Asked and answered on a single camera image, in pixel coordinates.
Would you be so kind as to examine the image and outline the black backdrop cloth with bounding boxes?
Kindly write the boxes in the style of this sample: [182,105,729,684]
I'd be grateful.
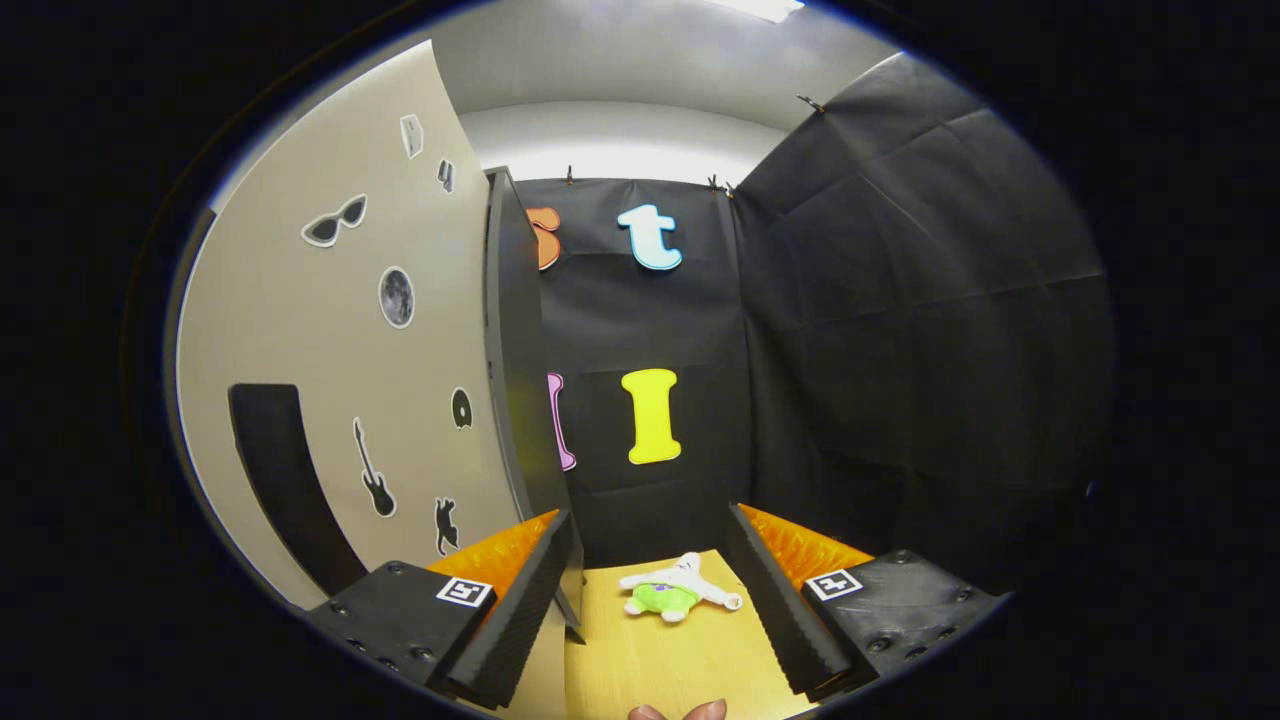
[515,50,1116,601]

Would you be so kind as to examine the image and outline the green and white plush toy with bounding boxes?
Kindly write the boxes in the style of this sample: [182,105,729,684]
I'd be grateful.
[618,552,744,624]

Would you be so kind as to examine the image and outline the long ceiling light strip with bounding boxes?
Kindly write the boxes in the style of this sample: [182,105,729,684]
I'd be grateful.
[715,0,806,23]

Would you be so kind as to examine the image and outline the black door handle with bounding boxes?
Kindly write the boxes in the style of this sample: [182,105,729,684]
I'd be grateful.
[228,383,369,598]

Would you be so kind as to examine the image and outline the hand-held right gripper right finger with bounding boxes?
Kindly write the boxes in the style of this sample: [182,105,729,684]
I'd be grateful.
[725,503,1006,701]

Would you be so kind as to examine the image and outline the beige cabinet door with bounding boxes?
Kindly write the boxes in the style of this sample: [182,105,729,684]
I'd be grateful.
[172,40,569,720]

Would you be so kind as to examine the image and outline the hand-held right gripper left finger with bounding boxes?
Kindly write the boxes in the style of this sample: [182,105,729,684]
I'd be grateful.
[305,508,583,711]

